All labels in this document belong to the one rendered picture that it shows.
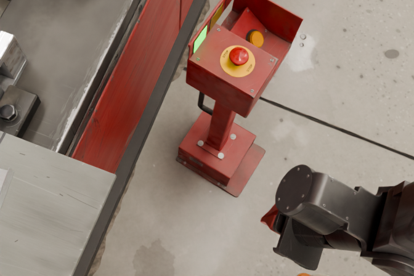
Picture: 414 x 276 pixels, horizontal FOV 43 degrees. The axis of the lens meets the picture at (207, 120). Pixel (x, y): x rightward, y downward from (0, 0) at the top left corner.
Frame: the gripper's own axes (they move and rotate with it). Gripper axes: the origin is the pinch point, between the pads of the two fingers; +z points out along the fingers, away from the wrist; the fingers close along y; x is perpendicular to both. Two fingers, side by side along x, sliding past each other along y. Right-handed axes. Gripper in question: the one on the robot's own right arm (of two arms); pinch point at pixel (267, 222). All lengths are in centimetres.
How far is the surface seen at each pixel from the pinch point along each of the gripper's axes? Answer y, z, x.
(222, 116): -35, 59, 14
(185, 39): -72, 102, 8
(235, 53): -33.2, 23.4, -4.8
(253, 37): -43, 29, 0
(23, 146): 3.4, 16.1, -32.6
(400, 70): -95, 71, 80
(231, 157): -35, 82, 33
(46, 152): 2.9, 14.6, -29.6
